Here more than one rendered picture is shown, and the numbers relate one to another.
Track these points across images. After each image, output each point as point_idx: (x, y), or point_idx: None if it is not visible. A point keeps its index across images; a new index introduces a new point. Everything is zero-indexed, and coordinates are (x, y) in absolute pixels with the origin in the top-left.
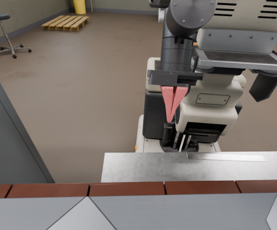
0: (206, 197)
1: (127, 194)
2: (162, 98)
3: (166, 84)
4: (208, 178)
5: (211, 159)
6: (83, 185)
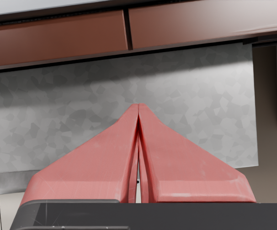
0: (32, 1)
1: (215, 7)
2: None
3: (228, 215)
4: (24, 124)
5: (9, 174)
6: None
